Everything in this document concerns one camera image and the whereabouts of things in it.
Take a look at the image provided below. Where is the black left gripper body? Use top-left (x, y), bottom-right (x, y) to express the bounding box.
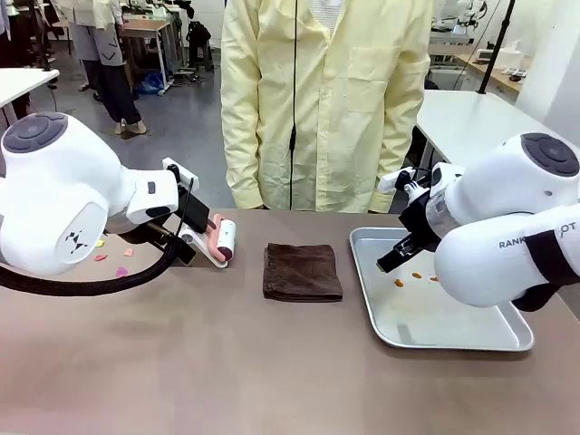
top-left (179, 193), bottom-right (212, 234)

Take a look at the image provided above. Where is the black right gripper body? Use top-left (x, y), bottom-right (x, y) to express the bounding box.
top-left (398, 191), bottom-right (444, 249)

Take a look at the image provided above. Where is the pink lint roller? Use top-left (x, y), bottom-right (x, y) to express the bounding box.
top-left (206, 213), bottom-right (238, 264)

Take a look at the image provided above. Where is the dark brown cloth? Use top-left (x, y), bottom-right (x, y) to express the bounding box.
top-left (262, 242), bottom-right (344, 305)

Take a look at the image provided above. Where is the white folding stand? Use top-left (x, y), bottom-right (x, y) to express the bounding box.
top-left (178, 227), bottom-right (230, 270)

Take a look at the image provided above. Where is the silver metal tray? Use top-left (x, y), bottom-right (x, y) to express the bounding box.
top-left (348, 226), bottom-right (536, 353)

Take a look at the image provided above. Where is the large white table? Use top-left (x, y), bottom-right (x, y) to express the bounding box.
top-left (413, 89), bottom-right (580, 167)

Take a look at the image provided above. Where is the blue plastic bag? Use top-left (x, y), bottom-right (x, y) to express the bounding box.
top-left (137, 72), bottom-right (165, 97)

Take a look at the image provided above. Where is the person in yellow shirt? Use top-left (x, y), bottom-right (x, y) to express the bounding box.
top-left (219, 0), bottom-right (434, 215)

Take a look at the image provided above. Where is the wooden workbench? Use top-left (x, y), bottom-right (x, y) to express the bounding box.
top-left (451, 52), bottom-right (523, 104)

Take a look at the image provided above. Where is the person in grey apron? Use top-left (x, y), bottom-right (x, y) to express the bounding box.
top-left (57, 0), bottom-right (149, 136)

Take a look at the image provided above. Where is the white tissue box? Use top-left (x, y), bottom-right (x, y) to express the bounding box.
top-left (504, 40), bottom-right (523, 70)

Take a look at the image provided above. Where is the wooden background desk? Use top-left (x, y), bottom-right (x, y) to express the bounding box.
top-left (121, 14), bottom-right (179, 91)

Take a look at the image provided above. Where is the black tripod pole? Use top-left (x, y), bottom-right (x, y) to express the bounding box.
top-left (478, 0), bottom-right (517, 95)

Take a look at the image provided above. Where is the small white table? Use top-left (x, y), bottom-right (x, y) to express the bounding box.
top-left (0, 67), bottom-right (62, 111)

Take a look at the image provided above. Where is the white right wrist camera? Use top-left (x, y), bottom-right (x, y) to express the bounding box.
top-left (376, 166), bottom-right (416, 194)

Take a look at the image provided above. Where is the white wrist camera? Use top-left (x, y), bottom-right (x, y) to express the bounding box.
top-left (161, 156), bottom-right (198, 185)
top-left (376, 166), bottom-right (416, 194)

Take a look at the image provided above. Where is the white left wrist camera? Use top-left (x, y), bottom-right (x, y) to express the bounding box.
top-left (161, 156), bottom-right (198, 185)

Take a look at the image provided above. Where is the black corrugated cable hose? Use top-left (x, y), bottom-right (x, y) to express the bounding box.
top-left (0, 226), bottom-right (183, 298)

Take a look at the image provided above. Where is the thin black microphone cable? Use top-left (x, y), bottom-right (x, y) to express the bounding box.
top-left (287, 0), bottom-right (301, 211)

